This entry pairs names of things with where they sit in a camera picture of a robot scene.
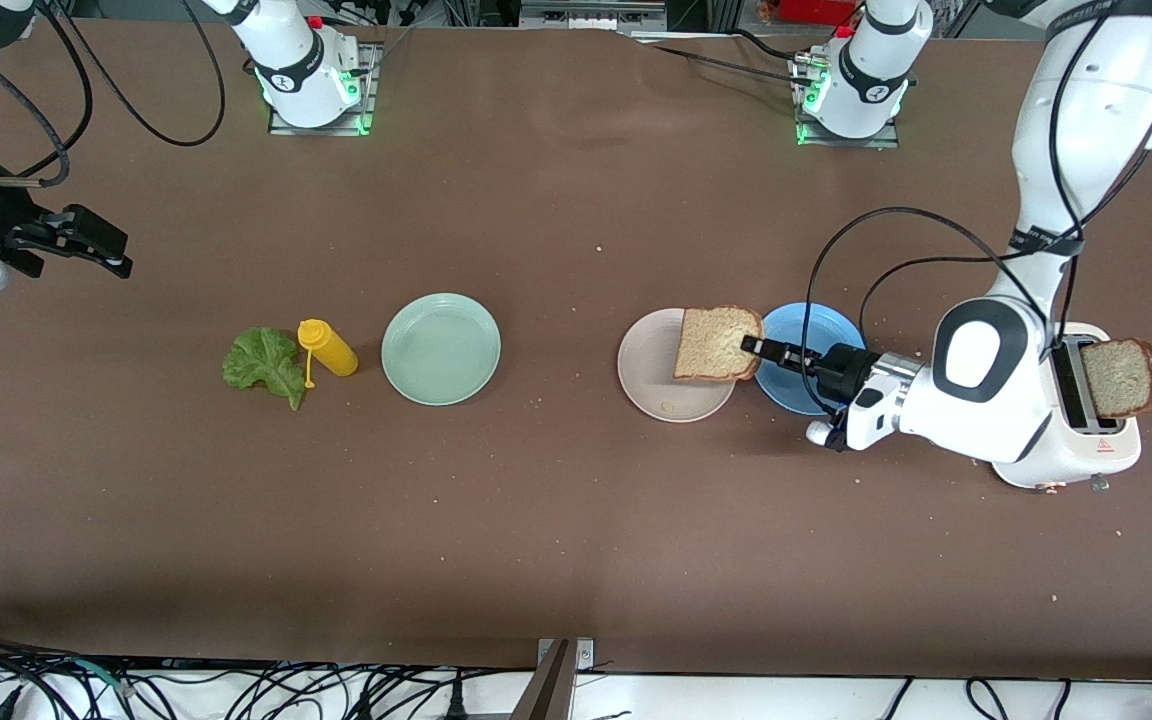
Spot brown bread slice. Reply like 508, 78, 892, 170
674, 305, 766, 383
1080, 339, 1152, 420

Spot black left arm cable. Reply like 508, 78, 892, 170
804, 0, 1152, 421

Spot teal cable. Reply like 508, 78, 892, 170
56, 655, 132, 696

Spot blue plate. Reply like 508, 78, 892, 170
749, 302, 871, 416

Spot grey metal box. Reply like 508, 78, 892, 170
521, 0, 667, 31

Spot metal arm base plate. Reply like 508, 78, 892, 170
794, 55, 902, 149
268, 42, 380, 137

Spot tangled black floor cables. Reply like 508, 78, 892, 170
0, 628, 537, 720

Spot small metal table bracket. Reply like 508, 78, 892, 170
536, 637, 596, 673

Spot red box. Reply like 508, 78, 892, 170
781, 0, 857, 26

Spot yellow mustard squeeze bottle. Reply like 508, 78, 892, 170
297, 318, 359, 390

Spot green lettuce leaf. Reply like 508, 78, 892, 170
222, 327, 308, 412

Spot black base cable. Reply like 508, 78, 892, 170
636, 28, 807, 83

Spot mint green plate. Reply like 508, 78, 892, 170
381, 292, 502, 407

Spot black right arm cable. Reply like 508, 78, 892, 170
0, 0, 227, 188

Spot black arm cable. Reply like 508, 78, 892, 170
804, 0, 1152, 421
0, 0, 227, 188

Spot beige plate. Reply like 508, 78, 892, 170
617, 308, 739, 424

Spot white toaster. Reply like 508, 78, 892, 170
994, 321, 1143, 495

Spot grey metal strut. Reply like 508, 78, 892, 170
509, 640, 578, 720

